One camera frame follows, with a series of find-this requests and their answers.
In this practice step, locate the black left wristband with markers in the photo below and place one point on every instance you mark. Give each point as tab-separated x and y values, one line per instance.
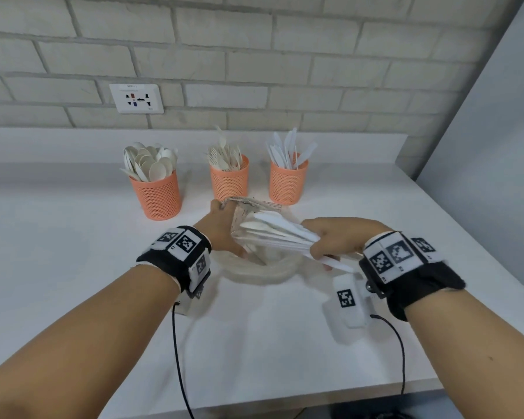
174	253

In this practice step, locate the black wristband with markers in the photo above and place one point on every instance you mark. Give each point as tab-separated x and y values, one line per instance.
174	253
412	274

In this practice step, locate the group of white plastic spoons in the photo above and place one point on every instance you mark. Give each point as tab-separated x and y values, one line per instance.
150	163

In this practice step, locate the group of white plastic forks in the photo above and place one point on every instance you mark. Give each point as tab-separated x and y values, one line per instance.
223	157

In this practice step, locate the clear plastic bag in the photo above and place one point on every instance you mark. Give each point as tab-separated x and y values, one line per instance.
253	207

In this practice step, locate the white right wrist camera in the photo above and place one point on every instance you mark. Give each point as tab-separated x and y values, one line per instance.
348	309

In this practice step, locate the person's left hand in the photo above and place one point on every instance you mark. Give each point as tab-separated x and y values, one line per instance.
214	233

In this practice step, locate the white wall socket plate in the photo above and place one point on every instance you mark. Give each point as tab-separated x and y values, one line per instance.
136	99

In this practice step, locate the person's left forearm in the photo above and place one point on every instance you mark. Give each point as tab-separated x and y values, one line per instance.
83	344

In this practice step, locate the translucent round container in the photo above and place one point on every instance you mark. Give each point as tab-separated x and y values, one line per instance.
262	274

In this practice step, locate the group of white plastic knives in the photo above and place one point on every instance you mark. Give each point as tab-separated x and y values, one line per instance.
288	148

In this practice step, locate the bundle of white plastic knives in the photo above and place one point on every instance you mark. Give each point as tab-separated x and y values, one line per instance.
279	233

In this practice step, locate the person's right hand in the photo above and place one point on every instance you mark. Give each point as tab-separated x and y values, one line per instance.
349	235

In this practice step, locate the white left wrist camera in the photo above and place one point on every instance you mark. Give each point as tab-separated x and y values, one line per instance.
185	306

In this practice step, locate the person's right forearm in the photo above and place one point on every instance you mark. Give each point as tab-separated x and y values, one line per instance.
480	357

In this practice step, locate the black right wristband with markers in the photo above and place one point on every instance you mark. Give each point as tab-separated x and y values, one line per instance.
412	274

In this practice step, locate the orange mesh cup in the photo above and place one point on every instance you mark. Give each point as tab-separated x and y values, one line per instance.
158	198
229	183
287	185

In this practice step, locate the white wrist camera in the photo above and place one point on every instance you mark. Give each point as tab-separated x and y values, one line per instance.
185	306
348	309

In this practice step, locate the person's right thumb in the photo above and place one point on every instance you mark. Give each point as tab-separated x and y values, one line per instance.
315	225

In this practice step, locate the person's left fingers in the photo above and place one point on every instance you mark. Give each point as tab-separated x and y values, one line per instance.
217	205

